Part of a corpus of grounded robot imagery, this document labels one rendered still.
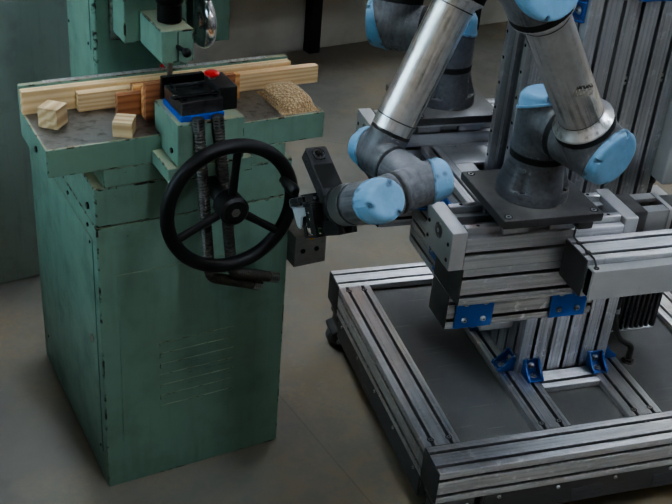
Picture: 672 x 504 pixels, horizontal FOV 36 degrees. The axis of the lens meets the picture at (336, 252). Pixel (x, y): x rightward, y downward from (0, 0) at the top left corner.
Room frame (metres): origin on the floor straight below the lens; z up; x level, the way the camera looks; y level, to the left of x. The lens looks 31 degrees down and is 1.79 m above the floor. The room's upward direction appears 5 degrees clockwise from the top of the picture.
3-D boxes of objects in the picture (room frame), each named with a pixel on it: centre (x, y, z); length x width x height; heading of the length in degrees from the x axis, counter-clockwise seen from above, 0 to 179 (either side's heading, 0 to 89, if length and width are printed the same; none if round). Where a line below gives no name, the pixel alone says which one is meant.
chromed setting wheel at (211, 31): (2.25, 0.34, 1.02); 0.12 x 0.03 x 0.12; 30
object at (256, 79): (2.11, 0.32, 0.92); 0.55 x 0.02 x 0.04; 120
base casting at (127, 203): (2.18, 0.45, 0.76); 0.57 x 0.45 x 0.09; 30
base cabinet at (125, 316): (2.18, 0.45, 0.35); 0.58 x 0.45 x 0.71; 30
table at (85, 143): (1.98, 0.34, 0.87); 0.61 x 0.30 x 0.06; 120
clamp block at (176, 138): (1.90, 0.29, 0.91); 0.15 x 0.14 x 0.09; 120
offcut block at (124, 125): (1.89, 0.44, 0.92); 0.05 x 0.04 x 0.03; 2
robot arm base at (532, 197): (1.95, -0.39, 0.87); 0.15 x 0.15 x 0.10
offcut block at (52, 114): (1.90, 0.59, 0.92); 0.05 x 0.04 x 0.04; 168
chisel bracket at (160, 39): (2.09, 0.39, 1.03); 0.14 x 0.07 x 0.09; 30
